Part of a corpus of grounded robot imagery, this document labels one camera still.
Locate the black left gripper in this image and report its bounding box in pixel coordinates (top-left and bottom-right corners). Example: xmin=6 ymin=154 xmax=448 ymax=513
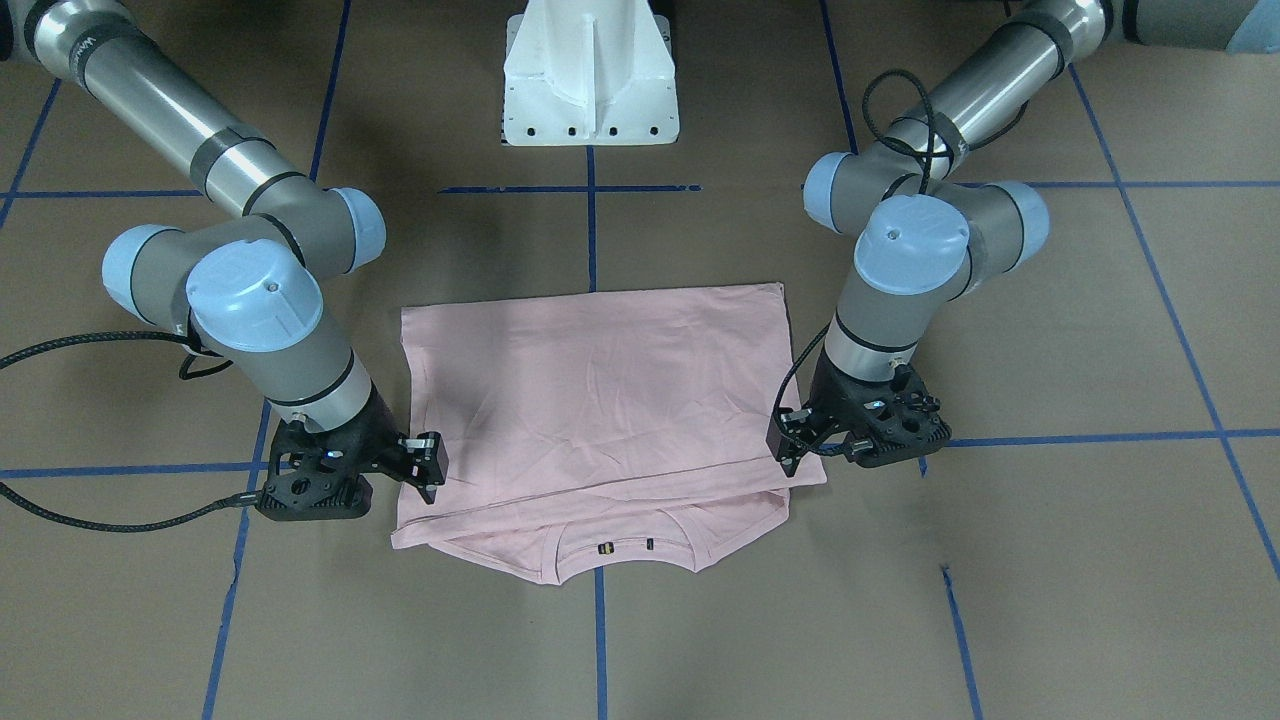
xmin=765 ymin=351 xmax=916 ymax=478

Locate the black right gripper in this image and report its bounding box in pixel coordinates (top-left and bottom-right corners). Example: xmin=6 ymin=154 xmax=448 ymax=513
xmin=271 ymin=386 xmax=449 ymax=506

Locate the pink printed t-shirt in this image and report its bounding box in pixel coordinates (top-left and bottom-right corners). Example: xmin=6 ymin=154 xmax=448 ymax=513
xmin=390 ymin=283 xmax=827 ymax=585

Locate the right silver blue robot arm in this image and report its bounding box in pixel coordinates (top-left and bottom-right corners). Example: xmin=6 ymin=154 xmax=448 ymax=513
xmin=3 ymin=1 xmax=447 ymax=521

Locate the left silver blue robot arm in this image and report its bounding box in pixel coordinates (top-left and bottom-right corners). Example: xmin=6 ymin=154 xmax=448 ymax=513
xmin=765 ymin=1 xmax=1277 ymax=477

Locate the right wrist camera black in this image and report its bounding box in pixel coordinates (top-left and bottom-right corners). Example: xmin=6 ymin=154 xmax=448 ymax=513
xmin=253 ymin=466 xmax=372 ymax=521

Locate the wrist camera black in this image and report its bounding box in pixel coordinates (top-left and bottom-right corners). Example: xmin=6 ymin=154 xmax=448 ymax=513
xmin=253 ymin=466 xmax=372 ymax=521
xmin=845 ymin=380 xmax=952 ymax=468

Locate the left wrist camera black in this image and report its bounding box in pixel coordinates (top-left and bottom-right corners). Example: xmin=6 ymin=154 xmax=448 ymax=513
xmin=845 ymin=380 xmax=952 ymax=468

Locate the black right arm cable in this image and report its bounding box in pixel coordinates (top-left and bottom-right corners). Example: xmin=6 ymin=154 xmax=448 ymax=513
xmin=0 ymin=331 xmax=266 ymax=533

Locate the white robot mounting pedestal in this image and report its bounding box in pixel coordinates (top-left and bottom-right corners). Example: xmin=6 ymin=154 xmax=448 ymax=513
xmin=500 ymin=1 xmax=681 ymax=147

